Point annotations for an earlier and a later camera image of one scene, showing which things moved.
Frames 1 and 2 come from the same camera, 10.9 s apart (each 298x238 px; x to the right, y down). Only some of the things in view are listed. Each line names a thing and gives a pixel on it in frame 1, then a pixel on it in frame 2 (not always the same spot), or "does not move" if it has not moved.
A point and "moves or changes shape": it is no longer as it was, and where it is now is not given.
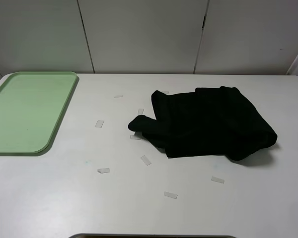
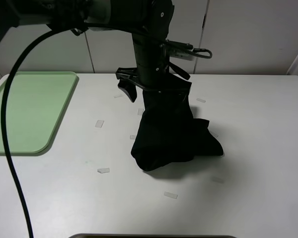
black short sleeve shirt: (210, 121) moves or changes shape
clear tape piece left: (103, 170) does not move
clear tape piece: (99, 123) does not move
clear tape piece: (140, 111) does not move
